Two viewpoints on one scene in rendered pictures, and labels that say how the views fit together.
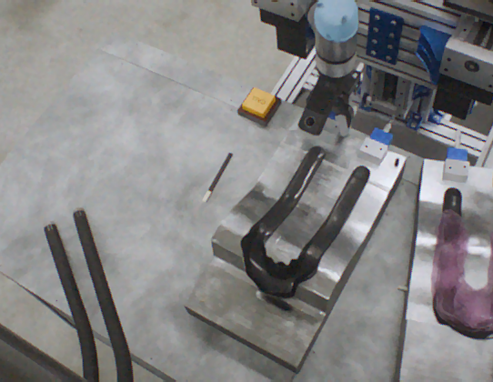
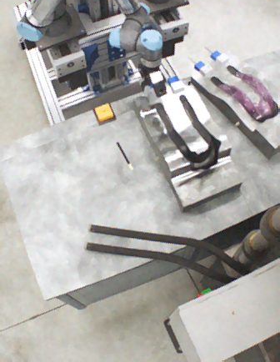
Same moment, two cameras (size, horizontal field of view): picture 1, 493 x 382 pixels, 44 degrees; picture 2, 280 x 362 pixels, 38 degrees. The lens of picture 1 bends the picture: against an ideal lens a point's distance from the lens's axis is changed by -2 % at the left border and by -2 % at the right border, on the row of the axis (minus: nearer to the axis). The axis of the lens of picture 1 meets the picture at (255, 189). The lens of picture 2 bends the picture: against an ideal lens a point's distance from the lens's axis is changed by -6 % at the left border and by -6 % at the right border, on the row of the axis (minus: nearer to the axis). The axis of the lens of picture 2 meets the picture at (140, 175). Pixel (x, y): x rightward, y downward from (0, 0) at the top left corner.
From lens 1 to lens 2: 83 cm
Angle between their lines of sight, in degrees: 25
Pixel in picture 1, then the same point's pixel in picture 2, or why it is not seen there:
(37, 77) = not seen: outside the picture
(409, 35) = not seen: hidden behind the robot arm
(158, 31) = not seen: outside the picture
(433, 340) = (268, 127)
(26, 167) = (39, 238)
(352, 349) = (244, 161)
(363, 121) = (102, 99)
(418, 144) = (134, 87)
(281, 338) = (227, 178)
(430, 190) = (206, 84)
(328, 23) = (156, 42)
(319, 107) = (160, 82)
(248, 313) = (207, 183)
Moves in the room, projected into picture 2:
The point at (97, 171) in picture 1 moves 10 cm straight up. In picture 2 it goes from (72, 206) to (67, 197)
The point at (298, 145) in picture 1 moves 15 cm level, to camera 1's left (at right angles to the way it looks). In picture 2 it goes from (148, 109) to (131, 138)
